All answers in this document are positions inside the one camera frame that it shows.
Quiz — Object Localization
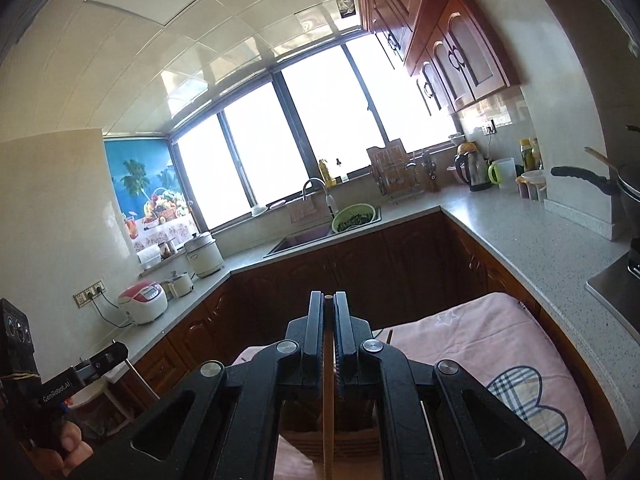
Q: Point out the person's left hand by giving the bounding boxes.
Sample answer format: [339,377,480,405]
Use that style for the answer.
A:
[22,419,97,480]

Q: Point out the chrome kitchen faucet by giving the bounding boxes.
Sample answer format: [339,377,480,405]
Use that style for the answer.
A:
[301,178,337,221]

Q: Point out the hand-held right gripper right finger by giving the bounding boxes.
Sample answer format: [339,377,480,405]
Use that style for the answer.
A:
[334,291,586,480]

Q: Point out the large white rice cooker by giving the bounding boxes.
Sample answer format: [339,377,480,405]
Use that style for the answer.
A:
[184,231,225,279]

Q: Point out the wooden chopstick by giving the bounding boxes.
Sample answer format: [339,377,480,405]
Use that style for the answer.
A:
[322,296,335,480]

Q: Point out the wooden utensil holder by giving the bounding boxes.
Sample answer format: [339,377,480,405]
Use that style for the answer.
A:
[277,400,382,465]

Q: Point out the small white electric pot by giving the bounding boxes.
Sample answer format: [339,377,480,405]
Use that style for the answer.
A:
[162,271,195,301]

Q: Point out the wooden spatula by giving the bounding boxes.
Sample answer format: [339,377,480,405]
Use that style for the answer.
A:
[584,146,622,172]

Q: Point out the green-lid plastic pitcher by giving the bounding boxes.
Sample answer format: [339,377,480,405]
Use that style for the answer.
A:
[487,157,517,190]

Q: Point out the tropical fruit wall poster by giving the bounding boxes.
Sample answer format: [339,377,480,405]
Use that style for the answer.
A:
[103,139,198,256]

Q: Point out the wooden cutting board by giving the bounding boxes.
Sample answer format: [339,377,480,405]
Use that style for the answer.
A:
[366,140,405,181]

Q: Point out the red and white rice cooker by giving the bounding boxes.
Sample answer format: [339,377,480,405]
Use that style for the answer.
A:
[118,282,169,326]

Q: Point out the wooden lower cabinets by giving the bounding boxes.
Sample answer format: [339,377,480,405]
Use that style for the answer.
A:
[107,210,613,480]

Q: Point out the rice cooker power cable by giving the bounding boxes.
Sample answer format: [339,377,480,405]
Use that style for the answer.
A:
[92,290,132,328]

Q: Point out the wooden cabinets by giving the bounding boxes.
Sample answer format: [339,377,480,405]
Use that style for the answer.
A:
[107,210,613,480]
[350,0,521,113]

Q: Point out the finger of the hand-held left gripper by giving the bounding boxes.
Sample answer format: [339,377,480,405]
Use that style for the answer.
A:
[72,341,129,387]

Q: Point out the metal dish rack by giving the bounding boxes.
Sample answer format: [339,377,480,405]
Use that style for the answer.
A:
[375,152,426,202]

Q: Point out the kitchen sink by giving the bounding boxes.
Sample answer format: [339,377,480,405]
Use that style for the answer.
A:
[263,205,385,259]

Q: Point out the spice jar set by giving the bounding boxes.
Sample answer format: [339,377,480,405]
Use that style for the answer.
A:
[515,170,548,202]

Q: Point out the green colander with vegetables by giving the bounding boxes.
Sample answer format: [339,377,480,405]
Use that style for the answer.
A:
[331,203,376,233]

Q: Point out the large kitchen window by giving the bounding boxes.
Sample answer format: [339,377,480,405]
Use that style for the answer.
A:
[170,30,463,231]

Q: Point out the black-handled wok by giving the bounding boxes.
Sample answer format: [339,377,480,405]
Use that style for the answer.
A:
[551,147,640,241]

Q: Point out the steel gas stove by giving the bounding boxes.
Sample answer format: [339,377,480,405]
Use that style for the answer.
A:
[585,252,640,331]

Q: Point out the wall socket with plug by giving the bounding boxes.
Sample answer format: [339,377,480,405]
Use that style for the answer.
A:
[74,280,107,307]

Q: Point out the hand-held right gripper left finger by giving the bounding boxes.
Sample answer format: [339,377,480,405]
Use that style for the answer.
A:
[65,291,326,480]

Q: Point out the wooden upper cabinets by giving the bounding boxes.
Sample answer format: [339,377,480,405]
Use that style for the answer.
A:
[350,0,521,113]

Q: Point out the steel electric kettle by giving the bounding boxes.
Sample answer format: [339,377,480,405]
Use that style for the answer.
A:
[454,142,493,192]

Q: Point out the pink plaid-heart blanket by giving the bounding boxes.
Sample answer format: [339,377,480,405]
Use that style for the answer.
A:
[232,292,608,480]

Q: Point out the knife block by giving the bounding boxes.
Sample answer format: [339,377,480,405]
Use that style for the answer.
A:
[422,152,441,193]

